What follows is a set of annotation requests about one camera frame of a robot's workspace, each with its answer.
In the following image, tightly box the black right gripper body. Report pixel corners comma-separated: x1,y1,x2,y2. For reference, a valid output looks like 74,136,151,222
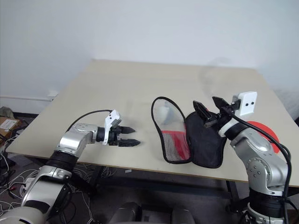
216,106,235,128

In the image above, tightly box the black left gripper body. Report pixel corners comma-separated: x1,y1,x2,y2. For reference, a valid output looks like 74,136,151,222
109,125,123,147

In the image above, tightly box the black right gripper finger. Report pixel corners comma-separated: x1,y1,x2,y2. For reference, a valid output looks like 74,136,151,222
212,96,231,114
192,100,219,129

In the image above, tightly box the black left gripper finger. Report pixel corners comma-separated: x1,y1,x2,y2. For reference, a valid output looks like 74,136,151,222
118,139,142,148
119,126,136,135

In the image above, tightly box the black mesh pouch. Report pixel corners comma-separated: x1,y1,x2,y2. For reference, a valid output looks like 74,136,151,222
151,96,227,169

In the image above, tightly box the red round disc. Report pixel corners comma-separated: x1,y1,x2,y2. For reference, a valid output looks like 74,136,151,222
247,120,281,154

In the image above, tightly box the white object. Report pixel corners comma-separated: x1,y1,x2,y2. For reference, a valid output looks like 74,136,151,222
157,105,175,125

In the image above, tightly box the dark rounded shape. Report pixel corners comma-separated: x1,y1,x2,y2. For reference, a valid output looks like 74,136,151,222
109,201,144,224

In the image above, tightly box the brown cardboard box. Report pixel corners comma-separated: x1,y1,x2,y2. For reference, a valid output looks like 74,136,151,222
0,116,21,141

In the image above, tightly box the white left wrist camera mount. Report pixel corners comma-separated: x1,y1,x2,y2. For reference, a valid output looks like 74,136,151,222
104,110,123,147

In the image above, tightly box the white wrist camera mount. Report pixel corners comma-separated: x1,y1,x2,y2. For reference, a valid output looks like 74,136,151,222
104,110,123,147
219,91,258,138

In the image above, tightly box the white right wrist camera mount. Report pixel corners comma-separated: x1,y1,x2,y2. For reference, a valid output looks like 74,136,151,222
219,91,258,138

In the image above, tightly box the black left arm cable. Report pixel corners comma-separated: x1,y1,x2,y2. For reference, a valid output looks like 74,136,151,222
67,110,114,131

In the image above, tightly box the white wall cable duct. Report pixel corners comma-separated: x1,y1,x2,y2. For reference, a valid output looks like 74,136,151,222
0,89,58,102

